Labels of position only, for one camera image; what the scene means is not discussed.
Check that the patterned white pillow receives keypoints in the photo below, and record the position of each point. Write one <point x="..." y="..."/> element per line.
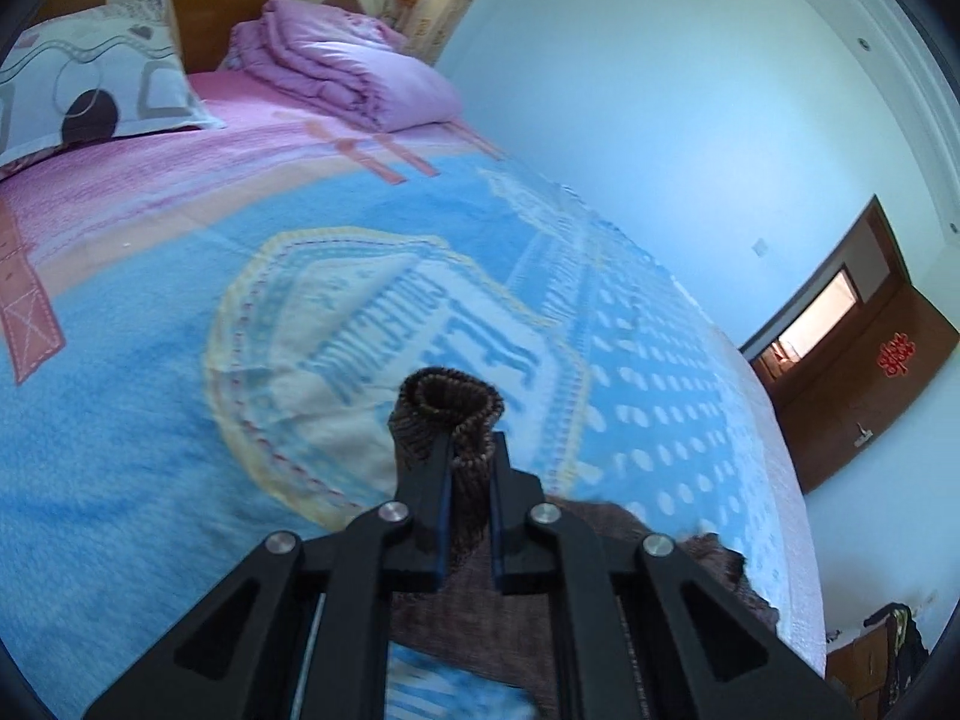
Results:
<point x="90" y="67"/>

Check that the brown wooden cabinet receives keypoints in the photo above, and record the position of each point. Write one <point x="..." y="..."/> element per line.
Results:
<point x="855" y="675"/>

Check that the printed blue pink blanket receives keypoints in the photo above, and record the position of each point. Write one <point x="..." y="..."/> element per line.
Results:
<point x="225" y="390"/>

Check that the brown wooden door frame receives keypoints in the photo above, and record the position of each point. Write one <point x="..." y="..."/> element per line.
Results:
<point x="870" y="240"/>

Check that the pile of dark clothes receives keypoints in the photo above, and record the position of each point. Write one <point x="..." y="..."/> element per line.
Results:
<point x="900" y="645"/>

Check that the cream and wooden headboard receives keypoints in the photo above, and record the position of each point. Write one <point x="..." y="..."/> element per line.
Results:
<point x="217" y="0"/>

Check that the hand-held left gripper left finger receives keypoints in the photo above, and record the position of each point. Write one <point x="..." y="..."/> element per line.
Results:
<point x="445" y="532"/>

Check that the yellow patterned curtain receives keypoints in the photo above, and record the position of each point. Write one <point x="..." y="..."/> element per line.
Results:
<point x="442" y="0"/>

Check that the brown knit sweater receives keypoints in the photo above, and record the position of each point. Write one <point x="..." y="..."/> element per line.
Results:
<point x="450" y="405"/>

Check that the folded purple quilt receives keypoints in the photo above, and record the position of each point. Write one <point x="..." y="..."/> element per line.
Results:
<point x="337" y="60"/>

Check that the pink bed sheet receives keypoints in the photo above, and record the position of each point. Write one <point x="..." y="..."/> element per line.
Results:
<point x="225" y="94"/>

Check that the red paper door decoration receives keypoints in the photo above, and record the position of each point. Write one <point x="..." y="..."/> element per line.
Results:
<point x="896" y="358"/>

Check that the brown wooden door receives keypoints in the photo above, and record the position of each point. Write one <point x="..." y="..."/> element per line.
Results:
<point x="847" y="405"/>

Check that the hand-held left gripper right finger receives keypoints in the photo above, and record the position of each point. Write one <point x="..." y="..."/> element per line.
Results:
<point x="496" y="532"/>

